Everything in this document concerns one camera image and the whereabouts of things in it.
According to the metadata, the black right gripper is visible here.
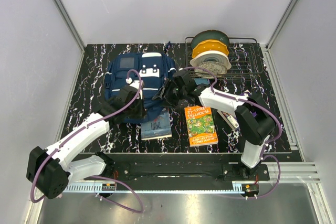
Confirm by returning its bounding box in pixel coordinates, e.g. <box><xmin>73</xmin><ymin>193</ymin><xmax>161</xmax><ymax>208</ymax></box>
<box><xmin>152</xmin><ymin>78</ymin><xmax>186</xmax><ymax>109</ymax></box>

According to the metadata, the navy blue student backpack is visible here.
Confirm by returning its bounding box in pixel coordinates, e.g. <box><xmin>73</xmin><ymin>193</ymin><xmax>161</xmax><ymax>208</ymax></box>
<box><xmin>104</xmin><ymin>52</ymin><xmax>176</xmax><ymax>124</ymax></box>

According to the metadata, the purple paperback book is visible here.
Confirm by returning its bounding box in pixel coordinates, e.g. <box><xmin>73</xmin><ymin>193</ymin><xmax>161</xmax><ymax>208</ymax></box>
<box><xmin>217</xmin><ymin>110</ymin><xmax>239</xmax><ymax>131</ymax></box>

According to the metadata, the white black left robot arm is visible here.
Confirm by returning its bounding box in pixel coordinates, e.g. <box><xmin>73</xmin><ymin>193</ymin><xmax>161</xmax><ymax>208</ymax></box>
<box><xmin>26</xmin><ymin>80</ymin><xmax>145</xmax><ymax>203</ymax></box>

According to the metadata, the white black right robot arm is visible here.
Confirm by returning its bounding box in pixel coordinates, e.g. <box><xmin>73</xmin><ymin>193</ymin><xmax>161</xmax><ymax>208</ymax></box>
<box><xmin>152</xmin><ymin>69</ymin><xmax>281</xmax><ymax>180</ymax></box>

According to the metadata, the dark blue 1984 book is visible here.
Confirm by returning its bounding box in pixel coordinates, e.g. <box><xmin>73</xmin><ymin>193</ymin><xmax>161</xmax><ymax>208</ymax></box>
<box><xmin>141</xmin><ymin>109</ymin><xmax>172</xmax><ymax>141</ymax></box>

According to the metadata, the orange treehouse book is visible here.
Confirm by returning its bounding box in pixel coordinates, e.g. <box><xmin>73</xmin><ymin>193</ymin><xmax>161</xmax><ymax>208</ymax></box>
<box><xmin>184</xmin><ymin>106</ymin><xmax>218</xmax><ymax>147</ymax></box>

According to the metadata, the white plate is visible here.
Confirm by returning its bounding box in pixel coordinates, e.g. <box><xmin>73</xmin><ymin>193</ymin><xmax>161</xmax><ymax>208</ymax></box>
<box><xmin>190</xmin><ymin>50</ymin><xmax>232</xmax><ymax>69</ymax></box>

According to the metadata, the speckled grey plate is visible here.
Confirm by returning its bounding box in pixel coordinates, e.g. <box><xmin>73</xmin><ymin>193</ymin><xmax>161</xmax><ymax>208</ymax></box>
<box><xmin>194</xmin><ymin>61</ymin><xmax>228</xmax><ymax>79</ymax></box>

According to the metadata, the yellow plate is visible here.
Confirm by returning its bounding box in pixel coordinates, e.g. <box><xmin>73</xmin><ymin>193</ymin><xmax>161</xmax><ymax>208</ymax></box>
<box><xmin>192</xmin><ymin>39</ymin><xmax>229</xmax><ymax>59</ymax></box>

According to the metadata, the dark green plate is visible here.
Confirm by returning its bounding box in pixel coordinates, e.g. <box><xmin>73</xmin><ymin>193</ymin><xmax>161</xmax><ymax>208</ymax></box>
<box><xmin>191</xmin><ymin>29</ymin><xmax>230</xmax><ymax>49</ymax></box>

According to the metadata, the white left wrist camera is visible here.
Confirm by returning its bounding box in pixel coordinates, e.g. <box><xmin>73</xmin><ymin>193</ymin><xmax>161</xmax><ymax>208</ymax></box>
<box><xmin>125</xmin><ymin>78</ymin><xmax>144</xmax><ymax>99</ymax></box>

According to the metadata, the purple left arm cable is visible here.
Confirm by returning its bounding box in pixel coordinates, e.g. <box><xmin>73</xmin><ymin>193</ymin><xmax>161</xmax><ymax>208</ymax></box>
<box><xmin>30</xmin><ymin>69</ymin><xmax>145</xmax><ymax>214</ymax></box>

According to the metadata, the black wire dish rack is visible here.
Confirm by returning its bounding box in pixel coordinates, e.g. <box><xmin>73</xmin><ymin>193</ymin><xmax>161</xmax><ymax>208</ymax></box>
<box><xmin>185</xmin><ymin>37</ymin><xmax>263</xmax><ymax>80</ymax></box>

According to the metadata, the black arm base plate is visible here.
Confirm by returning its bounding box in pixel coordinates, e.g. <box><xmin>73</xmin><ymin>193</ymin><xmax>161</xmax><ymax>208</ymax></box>
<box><xmin>111</xmin><ymin>162</ymin><xmax>270</xmax><ymax>182</ymax></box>

